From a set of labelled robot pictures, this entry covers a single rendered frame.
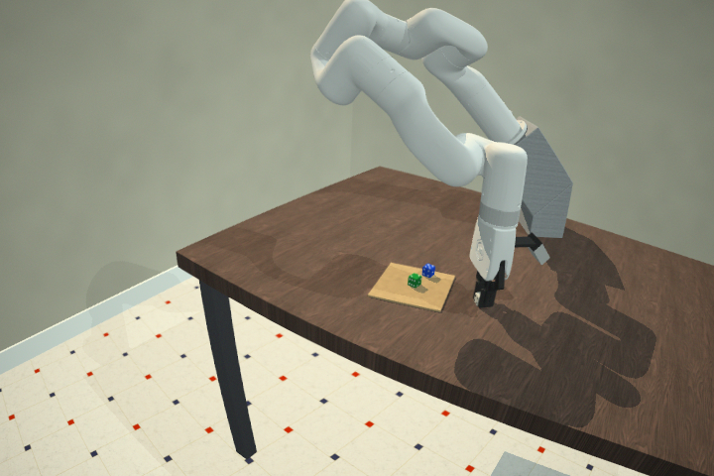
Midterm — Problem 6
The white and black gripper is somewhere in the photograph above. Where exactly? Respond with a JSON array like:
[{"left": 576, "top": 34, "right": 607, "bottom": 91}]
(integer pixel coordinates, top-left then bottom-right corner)
[{"left": 470, "top": 216, "right": 518, "bottom": 307}]

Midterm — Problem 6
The tan mat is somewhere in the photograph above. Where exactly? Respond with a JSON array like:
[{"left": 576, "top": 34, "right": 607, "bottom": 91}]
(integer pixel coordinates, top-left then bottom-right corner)
[{"left": 368, "top": 263, "right": 455, "bottom": 312}]

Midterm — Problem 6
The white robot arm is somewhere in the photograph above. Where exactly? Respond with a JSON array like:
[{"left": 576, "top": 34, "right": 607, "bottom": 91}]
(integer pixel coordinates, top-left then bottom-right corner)
[{"left": 310, "top": 0, "right": 528, "bottom": 227}]

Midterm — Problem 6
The blue die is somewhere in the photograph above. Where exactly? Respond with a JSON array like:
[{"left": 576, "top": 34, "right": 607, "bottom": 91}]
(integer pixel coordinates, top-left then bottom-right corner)
[{"left": 422, "top": 264, "right": 435, "bottom": 278}]

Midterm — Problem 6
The green die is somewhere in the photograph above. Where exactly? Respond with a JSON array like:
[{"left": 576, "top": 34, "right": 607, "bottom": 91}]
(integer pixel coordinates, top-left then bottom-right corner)
[{"left": 408, "top": 273, "right": 421, "bottom": 288}]

